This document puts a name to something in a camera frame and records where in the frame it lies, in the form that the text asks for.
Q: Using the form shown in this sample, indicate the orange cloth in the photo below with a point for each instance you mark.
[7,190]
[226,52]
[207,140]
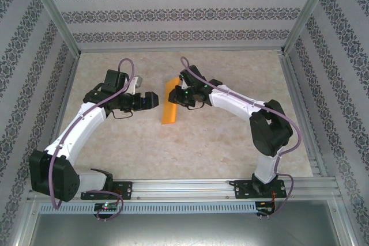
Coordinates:
[168,113]

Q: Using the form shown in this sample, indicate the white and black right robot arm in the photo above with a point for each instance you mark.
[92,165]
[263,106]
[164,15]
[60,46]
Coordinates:
[233,103]

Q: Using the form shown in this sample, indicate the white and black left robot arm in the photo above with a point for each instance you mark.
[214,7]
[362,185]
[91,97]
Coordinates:
[78,139]

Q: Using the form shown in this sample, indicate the grey sheet metal tray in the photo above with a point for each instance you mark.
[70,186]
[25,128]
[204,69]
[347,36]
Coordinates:
[184,231]

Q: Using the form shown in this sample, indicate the aluminium frame back beam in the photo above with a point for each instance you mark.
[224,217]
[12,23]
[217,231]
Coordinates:
[181,49]

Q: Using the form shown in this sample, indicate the aluminium table side rail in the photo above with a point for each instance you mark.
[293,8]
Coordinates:
[301,113]
[61,113]

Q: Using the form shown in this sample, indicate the aluminium frame post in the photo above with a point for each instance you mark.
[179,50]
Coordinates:
[306,12]
[56,12]

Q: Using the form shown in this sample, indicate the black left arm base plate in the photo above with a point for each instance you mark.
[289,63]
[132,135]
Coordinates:
[125,189]

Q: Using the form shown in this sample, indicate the aluminium mounting rail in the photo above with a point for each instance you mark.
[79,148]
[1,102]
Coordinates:
[181,188]

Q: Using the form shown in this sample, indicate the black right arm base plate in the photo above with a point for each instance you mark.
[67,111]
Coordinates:
[243,189]

